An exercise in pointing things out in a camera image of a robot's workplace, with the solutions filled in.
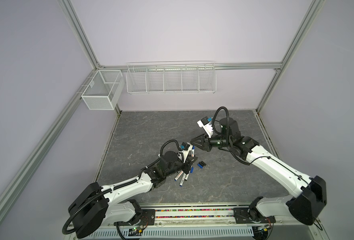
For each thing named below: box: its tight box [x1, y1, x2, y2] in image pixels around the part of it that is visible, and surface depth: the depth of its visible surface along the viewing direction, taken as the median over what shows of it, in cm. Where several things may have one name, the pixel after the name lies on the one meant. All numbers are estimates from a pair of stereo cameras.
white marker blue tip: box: [179, 173, 187, 187], surface depth 86 cm
